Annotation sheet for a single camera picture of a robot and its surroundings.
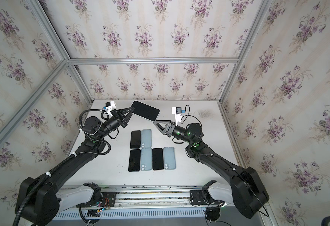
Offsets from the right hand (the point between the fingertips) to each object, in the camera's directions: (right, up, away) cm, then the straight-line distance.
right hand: (152, 124), depth 65 cm
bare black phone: (-15, -13, +31) cm, 37 cm away
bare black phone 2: (-13, -26, +21) cm, 36 cm away
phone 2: (-8, -12, +34) cm, 37 cm away
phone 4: (+8, -23, +24) cm, 34 cm away
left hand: (-9, +8, +1) cm, 12 cm away
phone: (-4, +7, +3) cm, 8 cm away
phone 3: (-6, -25, +22) cm, 34 cm away
